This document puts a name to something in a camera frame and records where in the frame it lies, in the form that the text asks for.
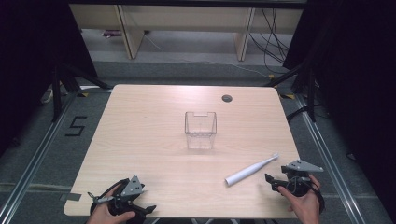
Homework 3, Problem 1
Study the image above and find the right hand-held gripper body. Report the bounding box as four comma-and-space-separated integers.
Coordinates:
281, 159, 325, 198

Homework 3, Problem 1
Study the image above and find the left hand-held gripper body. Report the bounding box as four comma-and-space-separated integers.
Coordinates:
87, 175, 146, 217

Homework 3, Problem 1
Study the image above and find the white electric toothbrush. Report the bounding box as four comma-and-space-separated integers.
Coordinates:
224, 152, 280, 188

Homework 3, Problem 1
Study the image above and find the clear plastic container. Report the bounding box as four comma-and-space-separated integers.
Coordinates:
184, 111, 218, 150

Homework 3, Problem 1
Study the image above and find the person's right hand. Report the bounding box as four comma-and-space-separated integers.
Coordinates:
277, 174, 321, 224

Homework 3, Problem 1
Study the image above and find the person's left hand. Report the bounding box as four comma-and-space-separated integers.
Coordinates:
86, 185, 136, 224

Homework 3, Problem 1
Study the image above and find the grey tape strip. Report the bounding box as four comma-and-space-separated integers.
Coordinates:
59, 192, 82, 202

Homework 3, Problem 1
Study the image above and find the black metal stand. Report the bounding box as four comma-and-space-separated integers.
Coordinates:
50, 63, 113, 123
264, 62, 318, 123

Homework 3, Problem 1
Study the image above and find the small purple object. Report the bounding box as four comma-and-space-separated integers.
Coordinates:
102, 29, 123, 39

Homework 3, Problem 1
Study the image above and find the light wooden shelf unit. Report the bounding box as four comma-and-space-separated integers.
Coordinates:
68, 3, 304, 62

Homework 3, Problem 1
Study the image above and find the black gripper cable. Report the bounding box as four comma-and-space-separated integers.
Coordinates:
89, 177, 129, 216
306, 178, 327, 215

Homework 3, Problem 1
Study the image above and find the aluminium floor rail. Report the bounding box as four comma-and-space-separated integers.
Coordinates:
293, 92, 369, 224
0, 91, 78, 224

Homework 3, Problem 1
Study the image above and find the thick black floor cable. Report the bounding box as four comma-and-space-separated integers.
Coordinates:
286, 105, 313, 123

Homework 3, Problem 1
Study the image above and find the white coiled floor cable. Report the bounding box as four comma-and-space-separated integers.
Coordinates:
40, 87, 68, 105

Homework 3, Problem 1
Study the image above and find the black cable bundle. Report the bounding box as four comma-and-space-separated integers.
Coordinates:
248, 7, 291, 75

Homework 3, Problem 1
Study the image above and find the thin white floor cable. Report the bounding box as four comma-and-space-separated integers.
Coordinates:
143, 31, 271, 78

